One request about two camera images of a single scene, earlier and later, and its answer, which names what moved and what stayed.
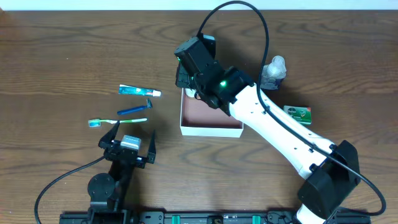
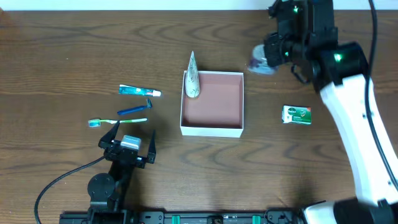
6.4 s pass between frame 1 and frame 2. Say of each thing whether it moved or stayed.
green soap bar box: stayed
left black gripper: stayed
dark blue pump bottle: moved
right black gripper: moved
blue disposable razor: stayed
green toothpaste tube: stayed
